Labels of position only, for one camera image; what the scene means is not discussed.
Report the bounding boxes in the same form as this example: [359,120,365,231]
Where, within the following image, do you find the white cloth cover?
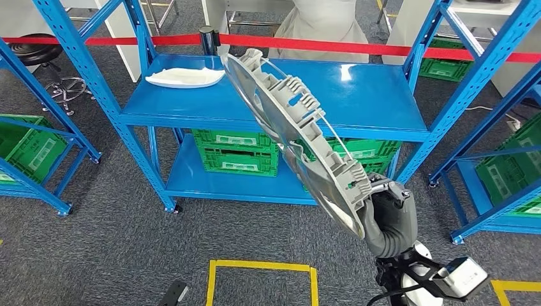
[268,0,370,58]

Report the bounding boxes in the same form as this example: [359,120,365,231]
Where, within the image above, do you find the yellow floor tape square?
[205,259,319,306]
[490,279,541,306]

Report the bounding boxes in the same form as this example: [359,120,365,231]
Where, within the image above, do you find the white floor cable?
[464,105,521,128]

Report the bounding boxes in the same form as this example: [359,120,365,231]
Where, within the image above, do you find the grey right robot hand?
[357,178,419,242]

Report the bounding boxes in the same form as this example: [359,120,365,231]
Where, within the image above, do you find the black stool chrome base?
[8,33,93,117]

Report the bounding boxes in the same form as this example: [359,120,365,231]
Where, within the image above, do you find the white plastic panel part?
[145,66,227,89]

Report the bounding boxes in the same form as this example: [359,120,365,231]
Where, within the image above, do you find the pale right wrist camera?
[434,256,490,298]

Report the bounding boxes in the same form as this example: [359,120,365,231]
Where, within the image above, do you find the blue metal shelf rack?
[429,71,541,246]
[0,38,102,217]
[31,0,541,214]

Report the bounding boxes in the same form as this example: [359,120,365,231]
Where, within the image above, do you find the white desk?
[202,0,297,43]
[0,0,179,83]
[382,0,541,98]

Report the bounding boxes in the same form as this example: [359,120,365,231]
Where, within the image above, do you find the black stanchion post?
[198,25,221,57]

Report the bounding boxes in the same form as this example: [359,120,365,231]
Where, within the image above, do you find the silver plastic wheel cover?
[220,47,375,241]

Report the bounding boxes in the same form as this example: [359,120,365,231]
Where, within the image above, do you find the black left camera bracket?
[157,280,190,306]

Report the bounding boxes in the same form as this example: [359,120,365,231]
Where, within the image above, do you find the black right camera bracket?
[374,251,455,306]

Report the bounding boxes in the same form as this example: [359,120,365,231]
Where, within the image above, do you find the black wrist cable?
[365,284,427,306]

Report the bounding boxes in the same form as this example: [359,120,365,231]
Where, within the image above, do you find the black camera bracket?
[374,251,455,306]
[157,280,190,306]

